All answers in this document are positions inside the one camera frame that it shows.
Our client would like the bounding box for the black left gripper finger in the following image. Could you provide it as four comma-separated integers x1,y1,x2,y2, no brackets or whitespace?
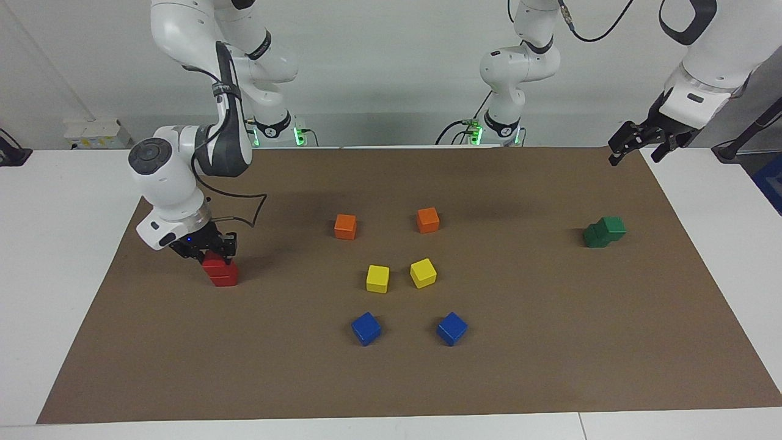
608,120,646,167
651,137,678,164

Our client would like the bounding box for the green wooden cube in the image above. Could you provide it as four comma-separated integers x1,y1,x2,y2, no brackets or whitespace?
596,216,627,241
582,225,612,249

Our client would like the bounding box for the black stand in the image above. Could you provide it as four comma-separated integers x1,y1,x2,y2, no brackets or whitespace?
712,98,782,163

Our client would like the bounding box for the blue crate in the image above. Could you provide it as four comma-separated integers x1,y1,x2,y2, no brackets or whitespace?
751,153,782,216

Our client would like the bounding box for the yellow wooden cube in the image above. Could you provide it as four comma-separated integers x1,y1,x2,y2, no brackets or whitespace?
409,258,438,290
365,265,390,295

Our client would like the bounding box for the blue wooden cube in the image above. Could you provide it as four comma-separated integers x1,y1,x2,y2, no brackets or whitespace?
436,312,469,348
351,312,382,347

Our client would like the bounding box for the black clamp base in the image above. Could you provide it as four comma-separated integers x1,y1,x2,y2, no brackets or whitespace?
0,128,32,167

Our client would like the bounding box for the brown table mat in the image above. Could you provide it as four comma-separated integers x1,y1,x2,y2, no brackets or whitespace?
37,147,782,424

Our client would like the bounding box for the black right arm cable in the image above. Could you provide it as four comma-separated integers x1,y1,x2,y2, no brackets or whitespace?
182,64,268,228

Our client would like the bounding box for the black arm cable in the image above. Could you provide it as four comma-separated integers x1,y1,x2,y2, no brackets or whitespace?
556,0,634,43
182,64,268,228

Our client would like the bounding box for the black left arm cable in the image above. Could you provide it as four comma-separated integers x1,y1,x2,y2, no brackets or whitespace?
556,0,634,43

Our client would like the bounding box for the black left base cable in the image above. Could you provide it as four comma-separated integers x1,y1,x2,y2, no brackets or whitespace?
435,90,493,146

